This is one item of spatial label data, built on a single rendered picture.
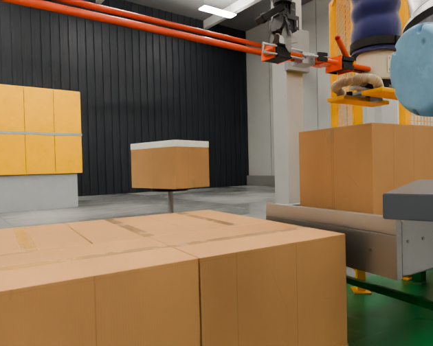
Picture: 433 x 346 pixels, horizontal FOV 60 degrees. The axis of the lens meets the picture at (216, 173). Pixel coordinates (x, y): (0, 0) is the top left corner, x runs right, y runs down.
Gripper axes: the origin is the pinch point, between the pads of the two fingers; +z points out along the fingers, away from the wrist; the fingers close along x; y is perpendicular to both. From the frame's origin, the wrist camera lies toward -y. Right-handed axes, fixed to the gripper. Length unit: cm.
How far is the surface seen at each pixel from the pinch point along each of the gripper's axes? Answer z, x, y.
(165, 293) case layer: 75, -18, -57
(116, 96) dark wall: -180, 1077, 250
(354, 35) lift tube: -16, 5, 49
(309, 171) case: 46, 14, 29
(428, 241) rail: 71, -33, 39
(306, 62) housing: 2.6, -2.5, 11.7
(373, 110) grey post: -18, 183, 303
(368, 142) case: 34.6, -16.9, 28.6
